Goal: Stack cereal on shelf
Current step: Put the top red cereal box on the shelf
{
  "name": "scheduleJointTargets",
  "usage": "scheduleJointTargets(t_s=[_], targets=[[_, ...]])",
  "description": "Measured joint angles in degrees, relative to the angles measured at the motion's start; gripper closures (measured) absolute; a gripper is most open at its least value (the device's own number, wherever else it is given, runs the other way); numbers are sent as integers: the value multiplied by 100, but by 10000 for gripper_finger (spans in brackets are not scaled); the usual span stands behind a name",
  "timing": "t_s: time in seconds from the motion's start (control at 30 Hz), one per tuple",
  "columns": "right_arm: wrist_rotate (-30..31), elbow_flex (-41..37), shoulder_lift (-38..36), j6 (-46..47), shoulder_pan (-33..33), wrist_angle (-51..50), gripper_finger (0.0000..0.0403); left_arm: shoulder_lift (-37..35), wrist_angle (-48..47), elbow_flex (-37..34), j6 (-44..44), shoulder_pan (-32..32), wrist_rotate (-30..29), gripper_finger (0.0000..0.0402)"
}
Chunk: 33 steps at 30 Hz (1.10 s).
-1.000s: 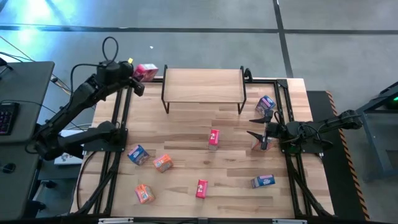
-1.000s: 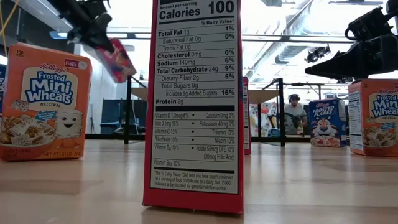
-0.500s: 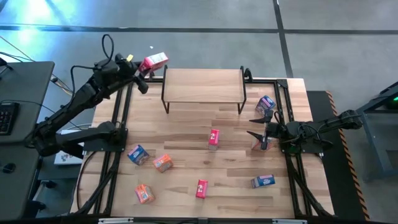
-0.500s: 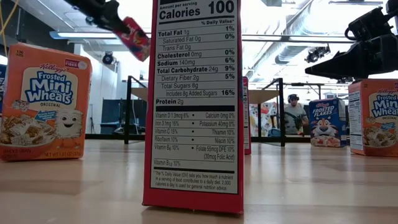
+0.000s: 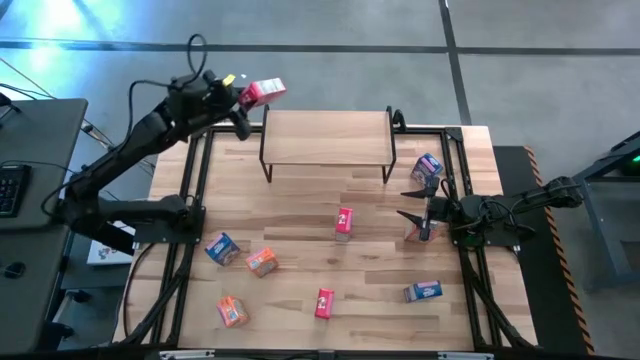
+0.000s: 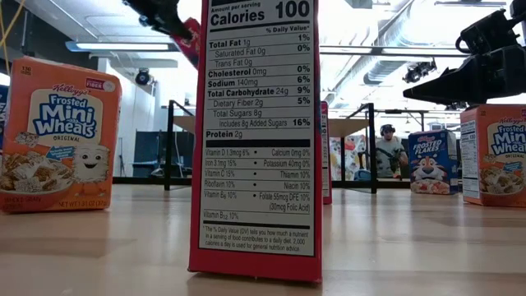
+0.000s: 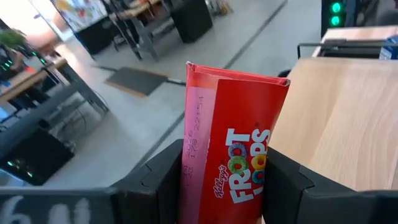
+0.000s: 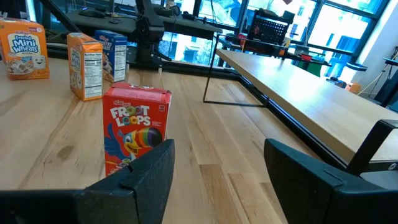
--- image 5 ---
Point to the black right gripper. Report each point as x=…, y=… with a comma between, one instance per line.
x=445, y=210

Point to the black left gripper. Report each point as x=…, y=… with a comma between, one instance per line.
x=225, y=102

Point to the red Froot Loops cereal box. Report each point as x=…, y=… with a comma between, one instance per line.
x=324, y=302
x=265, y=92
x=344, y=222

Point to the orange Mini Wheats cereal box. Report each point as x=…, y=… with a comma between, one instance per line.
x=412, y=234
x=232, y=311
x=261, y=261

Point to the blue Frosted Flakes cereal box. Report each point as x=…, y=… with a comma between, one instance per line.
x=222, y=248
x=426, y=167
x=422, y=291

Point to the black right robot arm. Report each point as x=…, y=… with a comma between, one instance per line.
x=530, y=197

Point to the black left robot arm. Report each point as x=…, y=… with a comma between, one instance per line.
x=125, y=150

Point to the yellow tag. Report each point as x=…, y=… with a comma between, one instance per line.
x=229, y=80

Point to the black table clamp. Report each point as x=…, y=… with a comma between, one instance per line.
x=398, y=120

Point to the black hazard-striped floor mat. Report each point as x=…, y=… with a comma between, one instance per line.
x=545, y=300

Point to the dark metal stand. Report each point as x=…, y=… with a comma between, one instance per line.
x=605, y=225

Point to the black floor beam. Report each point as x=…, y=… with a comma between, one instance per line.
x=117, y=244

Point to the white printed paper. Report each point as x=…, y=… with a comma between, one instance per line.
x=105, y=255

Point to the black keyboard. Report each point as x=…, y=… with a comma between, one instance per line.
x=12, y=192

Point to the black desk foot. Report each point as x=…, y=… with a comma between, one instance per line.
x=77, y=296
x=60, y=330

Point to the black computer mouse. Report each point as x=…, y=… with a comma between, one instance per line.
x=15, y=270

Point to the black aluminium table frame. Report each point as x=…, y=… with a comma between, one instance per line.
x=425, y=130

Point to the wooden shelf black metal frame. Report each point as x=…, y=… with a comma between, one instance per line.
x=325, y=137

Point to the silver metal bracket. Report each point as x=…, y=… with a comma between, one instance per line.
x=186, y=354
x=465, y=355

